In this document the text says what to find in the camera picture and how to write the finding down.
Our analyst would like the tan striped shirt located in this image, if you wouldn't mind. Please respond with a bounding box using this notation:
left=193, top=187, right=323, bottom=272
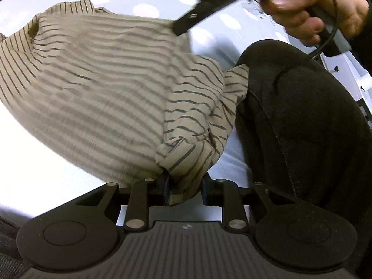
left=1, top=0, right=249, bottom=205

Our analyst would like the person's right hand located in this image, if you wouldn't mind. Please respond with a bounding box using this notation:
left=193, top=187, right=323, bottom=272
left=260, top=0, right=370, bottom=47

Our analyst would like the person's black trouser leg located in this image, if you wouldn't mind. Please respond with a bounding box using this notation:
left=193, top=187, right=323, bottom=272
left=236, top=40, right=371, bottom=238

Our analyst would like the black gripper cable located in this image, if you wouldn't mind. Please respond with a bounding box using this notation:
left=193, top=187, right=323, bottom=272
left=307, top=0, right=340, bottom=61

